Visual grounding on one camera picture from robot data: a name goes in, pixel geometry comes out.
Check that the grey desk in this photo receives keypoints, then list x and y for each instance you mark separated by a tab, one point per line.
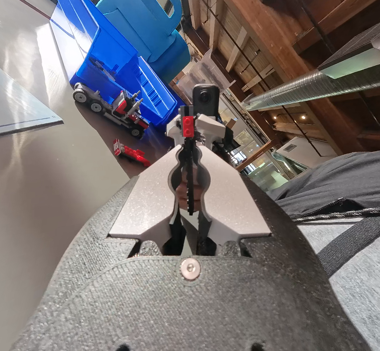
44	179

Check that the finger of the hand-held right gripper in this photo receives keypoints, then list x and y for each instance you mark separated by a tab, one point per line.
173	131
210	130

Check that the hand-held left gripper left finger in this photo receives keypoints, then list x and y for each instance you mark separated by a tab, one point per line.
145	208

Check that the long black brick plate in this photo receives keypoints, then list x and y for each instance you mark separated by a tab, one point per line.
190	164

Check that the small red brick assembly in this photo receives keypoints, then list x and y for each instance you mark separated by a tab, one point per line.
130	152

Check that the light blue felt bag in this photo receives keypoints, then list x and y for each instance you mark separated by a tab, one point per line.
142	15

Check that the silver ventilation duct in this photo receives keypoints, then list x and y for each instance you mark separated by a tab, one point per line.
297	90

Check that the red and black toy truck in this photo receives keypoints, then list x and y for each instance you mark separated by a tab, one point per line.
118	110

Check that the blue plastic bin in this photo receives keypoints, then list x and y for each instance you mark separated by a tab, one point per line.
89	45

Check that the person's grey sweatshirt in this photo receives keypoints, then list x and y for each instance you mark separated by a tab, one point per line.
350	282

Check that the person's right hand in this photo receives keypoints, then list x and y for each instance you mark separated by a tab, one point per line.
181	193

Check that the light blue instruction booklet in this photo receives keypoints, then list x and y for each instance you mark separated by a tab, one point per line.
20	110

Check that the person's dark jacket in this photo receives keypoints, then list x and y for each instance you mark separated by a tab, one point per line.
326	185

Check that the clear plastic organizer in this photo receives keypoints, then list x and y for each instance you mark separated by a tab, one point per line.
204	75

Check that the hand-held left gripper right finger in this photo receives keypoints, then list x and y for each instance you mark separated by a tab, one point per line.
234	208

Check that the small red brick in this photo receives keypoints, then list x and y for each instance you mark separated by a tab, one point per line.
187	126

